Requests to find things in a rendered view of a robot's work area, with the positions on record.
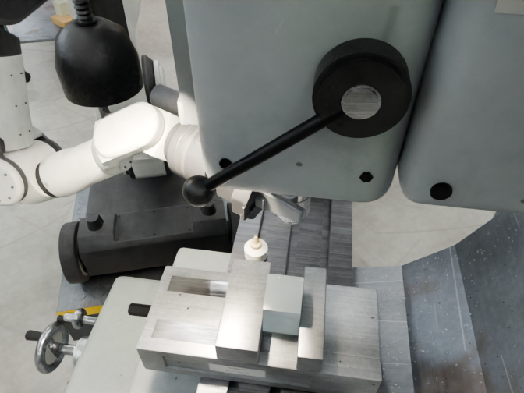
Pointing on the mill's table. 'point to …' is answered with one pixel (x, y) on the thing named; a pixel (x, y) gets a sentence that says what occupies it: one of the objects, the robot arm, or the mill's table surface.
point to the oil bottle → (256, 249)
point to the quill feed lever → (333, 107)
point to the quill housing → (295, 89)
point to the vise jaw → (243, 313)
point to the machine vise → (319, 320)
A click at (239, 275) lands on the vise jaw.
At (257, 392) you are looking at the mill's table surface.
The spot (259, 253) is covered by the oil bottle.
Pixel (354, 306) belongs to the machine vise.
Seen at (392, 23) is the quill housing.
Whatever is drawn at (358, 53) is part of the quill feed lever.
